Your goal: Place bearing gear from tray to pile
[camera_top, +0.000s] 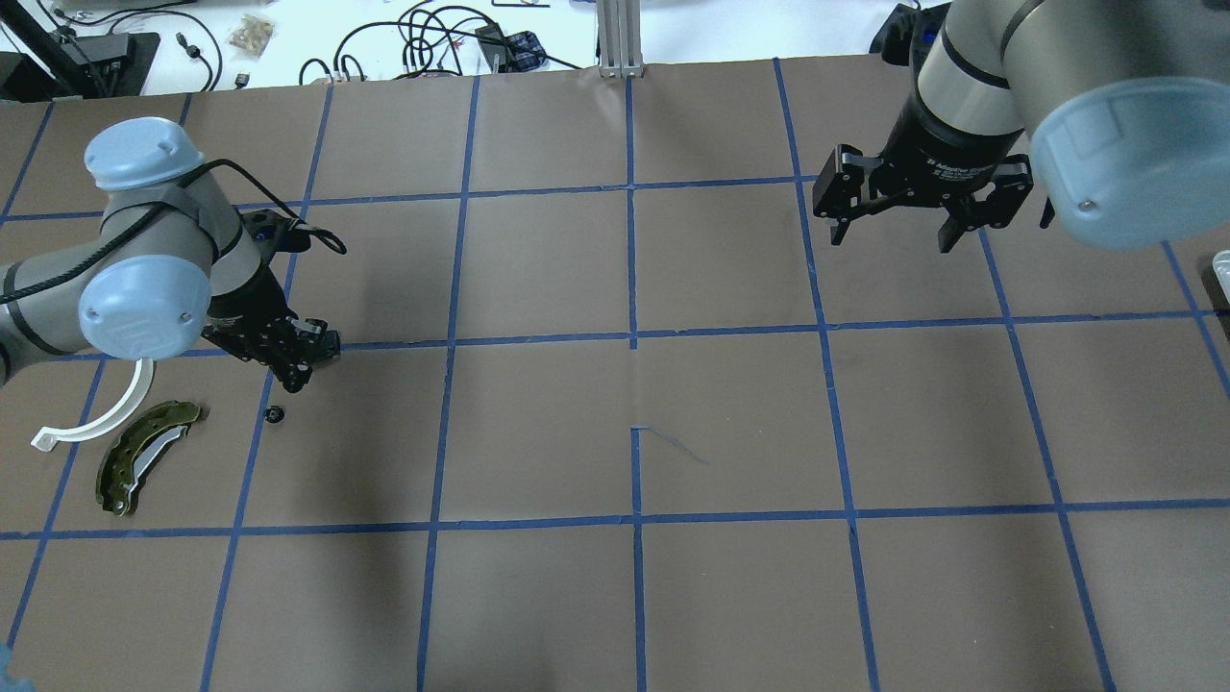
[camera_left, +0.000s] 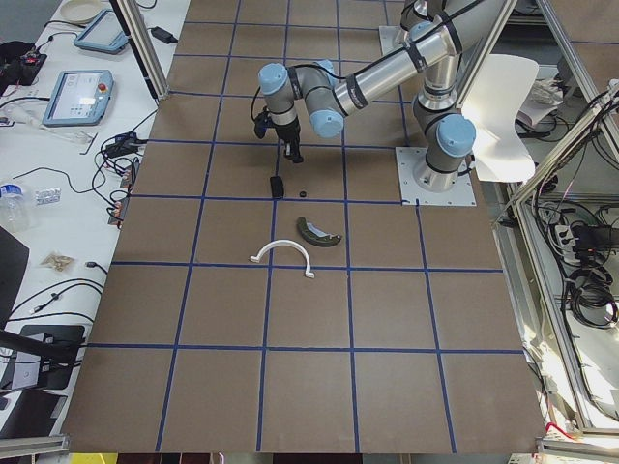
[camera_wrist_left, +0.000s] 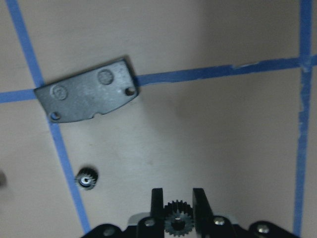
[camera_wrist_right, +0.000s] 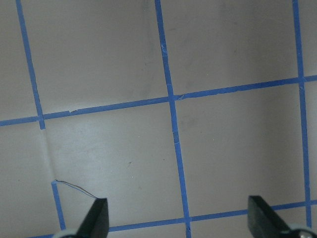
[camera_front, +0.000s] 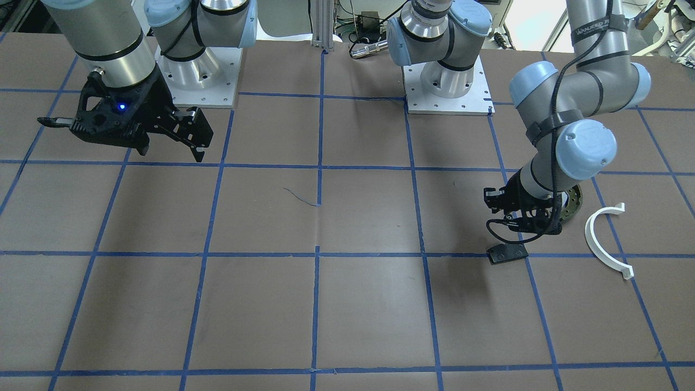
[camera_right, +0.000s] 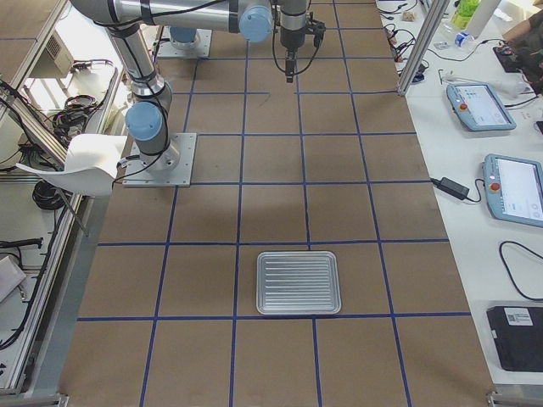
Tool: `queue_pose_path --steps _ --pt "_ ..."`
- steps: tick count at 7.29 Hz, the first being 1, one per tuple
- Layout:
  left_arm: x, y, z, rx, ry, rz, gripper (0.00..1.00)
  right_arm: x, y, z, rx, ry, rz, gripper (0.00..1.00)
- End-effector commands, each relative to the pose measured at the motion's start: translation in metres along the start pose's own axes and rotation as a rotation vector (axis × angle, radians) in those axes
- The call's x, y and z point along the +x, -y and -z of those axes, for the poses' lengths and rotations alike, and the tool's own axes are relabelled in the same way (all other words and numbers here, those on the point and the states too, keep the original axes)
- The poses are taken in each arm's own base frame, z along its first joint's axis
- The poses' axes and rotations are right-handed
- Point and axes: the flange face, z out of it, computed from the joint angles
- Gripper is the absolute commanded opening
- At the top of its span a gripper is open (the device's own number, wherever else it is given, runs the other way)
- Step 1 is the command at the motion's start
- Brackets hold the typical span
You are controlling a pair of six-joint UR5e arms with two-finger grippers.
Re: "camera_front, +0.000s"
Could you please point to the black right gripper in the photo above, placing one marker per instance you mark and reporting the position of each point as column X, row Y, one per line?
column 156, row 104

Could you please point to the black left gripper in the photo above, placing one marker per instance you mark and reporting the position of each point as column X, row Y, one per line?
column 514, row 197

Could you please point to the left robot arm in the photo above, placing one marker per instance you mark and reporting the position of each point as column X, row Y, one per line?
column 556, row 106

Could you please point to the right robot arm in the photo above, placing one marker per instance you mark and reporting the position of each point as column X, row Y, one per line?
column 106, row 35

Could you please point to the green brake shoe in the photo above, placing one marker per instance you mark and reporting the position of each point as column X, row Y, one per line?
column 572, row 202

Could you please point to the black brake pad plate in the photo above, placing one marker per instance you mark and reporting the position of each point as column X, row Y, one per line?
column 506, row 252

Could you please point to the silver cylindrical connector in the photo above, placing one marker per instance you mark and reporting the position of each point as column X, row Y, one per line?
column 369, row 49

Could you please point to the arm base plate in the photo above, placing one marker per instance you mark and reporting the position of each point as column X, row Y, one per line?
column 450, row 98
column 201, row 95

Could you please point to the aluminium frame post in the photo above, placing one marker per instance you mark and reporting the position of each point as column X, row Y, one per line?
column 322, row 19

